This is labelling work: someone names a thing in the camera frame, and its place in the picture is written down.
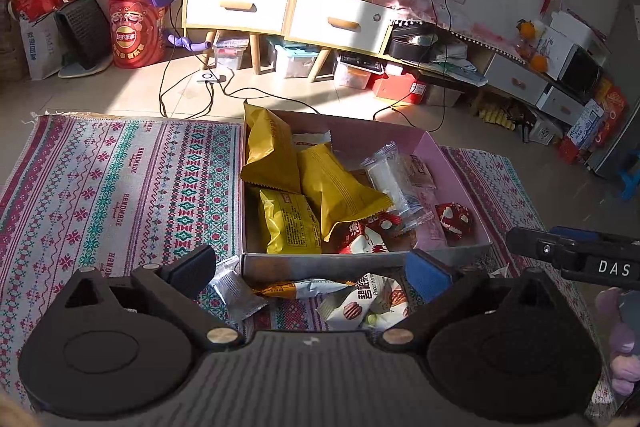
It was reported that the glossy yellow snack packet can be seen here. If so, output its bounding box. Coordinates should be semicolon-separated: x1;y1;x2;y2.
257;188;322;255

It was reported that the yellow waffle sandwich packet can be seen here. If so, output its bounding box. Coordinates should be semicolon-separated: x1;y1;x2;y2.
241;103;302;194

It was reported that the patterned woven floor mat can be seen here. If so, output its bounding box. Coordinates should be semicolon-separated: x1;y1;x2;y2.
1;115;600;426

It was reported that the white green snack packet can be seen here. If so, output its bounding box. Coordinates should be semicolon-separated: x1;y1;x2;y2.
292;131;332;152

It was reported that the orange gold snack bar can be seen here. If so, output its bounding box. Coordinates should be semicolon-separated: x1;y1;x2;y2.
252;279;356;300

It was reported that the silver foil packet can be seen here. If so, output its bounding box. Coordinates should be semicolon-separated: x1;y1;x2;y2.
209;256;268;324

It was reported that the red cylindrical snack drum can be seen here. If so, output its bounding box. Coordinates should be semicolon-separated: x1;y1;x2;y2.
108;0;166;69

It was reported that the small red snack packet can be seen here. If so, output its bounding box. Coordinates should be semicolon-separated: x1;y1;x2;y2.
436;202;473;239

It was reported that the pink silver cardboard box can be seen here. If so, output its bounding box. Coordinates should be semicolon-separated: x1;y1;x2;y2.
240;104;491;283

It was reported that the plain yellow snack packet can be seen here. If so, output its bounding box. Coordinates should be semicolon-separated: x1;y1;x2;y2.
297;144;393;242

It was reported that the pink snack packet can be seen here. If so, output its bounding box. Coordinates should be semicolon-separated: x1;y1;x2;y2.
416;187;448;251

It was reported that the black mesh basket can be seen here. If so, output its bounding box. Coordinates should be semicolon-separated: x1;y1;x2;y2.
54;0;112;70

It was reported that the clear white bar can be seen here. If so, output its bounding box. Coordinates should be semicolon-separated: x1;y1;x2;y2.
361;141;434;235

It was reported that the brown cake packet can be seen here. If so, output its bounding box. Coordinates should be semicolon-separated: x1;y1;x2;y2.
401;155;437;190

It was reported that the white pecan snack packet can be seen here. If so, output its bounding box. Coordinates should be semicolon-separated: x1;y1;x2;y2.
317;273;410;333

